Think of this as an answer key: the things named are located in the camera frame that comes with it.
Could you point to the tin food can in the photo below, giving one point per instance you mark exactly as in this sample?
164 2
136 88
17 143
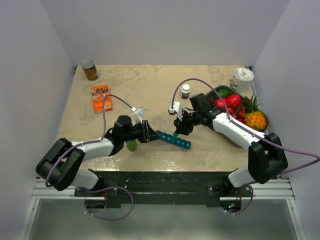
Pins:
90 69

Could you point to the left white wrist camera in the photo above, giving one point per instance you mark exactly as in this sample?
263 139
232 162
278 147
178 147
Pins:
137 114

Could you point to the toy cherries cluster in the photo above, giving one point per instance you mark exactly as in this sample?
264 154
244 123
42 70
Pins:
238 114

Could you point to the white capped dark pill bottle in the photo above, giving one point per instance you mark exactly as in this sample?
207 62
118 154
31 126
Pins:
185 91

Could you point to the green toy lime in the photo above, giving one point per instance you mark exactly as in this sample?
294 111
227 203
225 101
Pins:
223 93

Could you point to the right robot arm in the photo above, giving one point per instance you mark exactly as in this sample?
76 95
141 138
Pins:
266 159

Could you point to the aluminium frame rail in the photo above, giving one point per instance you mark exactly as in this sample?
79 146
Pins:
60 215

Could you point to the red toy apple right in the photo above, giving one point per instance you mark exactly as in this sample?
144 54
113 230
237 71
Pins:
234 101

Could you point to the white paper cup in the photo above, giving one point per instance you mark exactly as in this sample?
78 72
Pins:
241 79

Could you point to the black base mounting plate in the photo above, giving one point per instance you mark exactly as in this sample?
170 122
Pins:
165 188

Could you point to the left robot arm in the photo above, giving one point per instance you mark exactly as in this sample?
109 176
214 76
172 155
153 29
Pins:
60 166

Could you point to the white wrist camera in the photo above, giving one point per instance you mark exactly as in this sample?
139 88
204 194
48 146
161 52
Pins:
175 108
137 114

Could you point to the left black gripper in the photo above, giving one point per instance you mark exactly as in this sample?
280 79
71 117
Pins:
148 134

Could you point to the dark grey fruit tray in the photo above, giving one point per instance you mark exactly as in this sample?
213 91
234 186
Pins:
225 124

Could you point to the green pill bottle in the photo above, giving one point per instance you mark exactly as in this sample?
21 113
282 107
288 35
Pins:
131 145

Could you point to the teal weekly pill organizer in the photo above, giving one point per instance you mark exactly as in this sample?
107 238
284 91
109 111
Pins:
174 140

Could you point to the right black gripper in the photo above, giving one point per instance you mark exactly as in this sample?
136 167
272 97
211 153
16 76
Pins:
182 127

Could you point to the orange cardboard box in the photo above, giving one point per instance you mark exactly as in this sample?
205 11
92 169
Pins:
98 93

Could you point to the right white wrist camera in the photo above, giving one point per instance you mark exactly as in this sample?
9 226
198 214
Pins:
175 108

